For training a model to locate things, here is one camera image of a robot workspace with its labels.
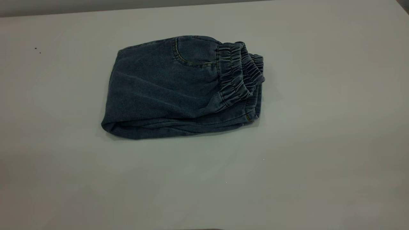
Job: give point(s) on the blue denim jeans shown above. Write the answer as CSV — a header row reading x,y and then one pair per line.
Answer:
x,y
159,89

